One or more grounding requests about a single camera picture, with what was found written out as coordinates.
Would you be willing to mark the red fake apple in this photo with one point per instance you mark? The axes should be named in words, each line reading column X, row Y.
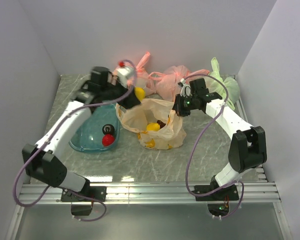
column 107, row 140

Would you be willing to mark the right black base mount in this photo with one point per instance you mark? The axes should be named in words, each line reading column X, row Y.
column 219, row 201

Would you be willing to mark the teal plastic tray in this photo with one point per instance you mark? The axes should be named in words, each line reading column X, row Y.
column 88, row 138

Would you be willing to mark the green tied bag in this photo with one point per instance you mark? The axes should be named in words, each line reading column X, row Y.
column 229, row 82

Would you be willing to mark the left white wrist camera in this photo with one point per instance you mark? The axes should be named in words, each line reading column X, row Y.
column 125, row 75

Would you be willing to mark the middle pink tied bag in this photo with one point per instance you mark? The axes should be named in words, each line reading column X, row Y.
column 166, row 83

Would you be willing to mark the dark purple fake mangosteen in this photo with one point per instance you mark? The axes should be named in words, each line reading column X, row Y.
column 108, row 129

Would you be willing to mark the orange printed plastic bag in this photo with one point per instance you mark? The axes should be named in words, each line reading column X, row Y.
column 150, row 110

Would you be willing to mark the dark red fake fruit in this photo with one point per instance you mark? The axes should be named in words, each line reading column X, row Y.
column 161, row 124

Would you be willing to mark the aluminium rail frame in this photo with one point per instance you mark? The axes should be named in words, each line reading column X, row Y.
column 148, row 194

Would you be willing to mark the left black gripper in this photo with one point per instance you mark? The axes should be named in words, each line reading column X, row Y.
column 131, row 101

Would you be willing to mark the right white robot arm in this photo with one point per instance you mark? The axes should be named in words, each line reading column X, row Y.
column 248, row 148

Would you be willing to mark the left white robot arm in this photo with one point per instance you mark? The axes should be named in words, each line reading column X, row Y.
column 42, row 160

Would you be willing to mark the pink tied bag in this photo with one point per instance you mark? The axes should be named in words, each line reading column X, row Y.
column 143, row 79
column 166, row 83

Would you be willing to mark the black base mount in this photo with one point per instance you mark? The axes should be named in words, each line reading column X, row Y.
column 82, row 203
column 219, row 201

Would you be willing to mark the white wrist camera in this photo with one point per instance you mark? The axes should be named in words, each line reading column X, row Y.
column 185, row 88
column 125, row 75

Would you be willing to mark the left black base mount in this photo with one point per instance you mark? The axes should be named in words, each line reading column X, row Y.
column 82, row 203

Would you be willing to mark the left pink tied bag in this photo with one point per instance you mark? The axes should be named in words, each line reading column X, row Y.
column 143, row 79

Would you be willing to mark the yellow fake lemon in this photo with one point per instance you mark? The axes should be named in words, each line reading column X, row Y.
column 139, row 93

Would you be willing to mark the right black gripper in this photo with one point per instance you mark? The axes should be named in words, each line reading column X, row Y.
column 178, row 107

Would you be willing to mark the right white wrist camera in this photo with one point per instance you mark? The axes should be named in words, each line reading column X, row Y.
column 185, row 88

